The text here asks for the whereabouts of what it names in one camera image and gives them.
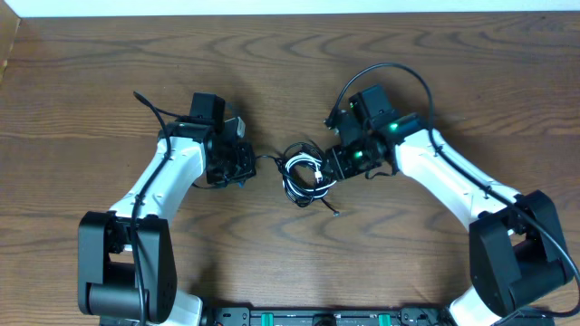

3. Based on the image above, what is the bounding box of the white usb cable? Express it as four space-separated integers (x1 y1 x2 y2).
283 152 337 200

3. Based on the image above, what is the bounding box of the black usb cable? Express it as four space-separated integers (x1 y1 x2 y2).
256 141 341 216

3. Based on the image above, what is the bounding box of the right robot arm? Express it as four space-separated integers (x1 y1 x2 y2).
324 85 579 325

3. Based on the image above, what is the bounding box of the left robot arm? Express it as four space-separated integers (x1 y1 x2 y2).
77 92 256 325

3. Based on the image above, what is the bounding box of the clear tape strip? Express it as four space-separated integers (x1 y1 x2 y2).
435 115 466 123

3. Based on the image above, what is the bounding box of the left camera cable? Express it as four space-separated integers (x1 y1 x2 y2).
130 91 191 326

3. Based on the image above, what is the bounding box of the camera cable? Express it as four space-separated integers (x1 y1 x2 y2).
130 91 191 326
324 62 580 318

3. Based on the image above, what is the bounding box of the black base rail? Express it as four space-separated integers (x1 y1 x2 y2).
99 305 556 326

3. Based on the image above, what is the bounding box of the right camera cable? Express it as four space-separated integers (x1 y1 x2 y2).
324 62 580 318

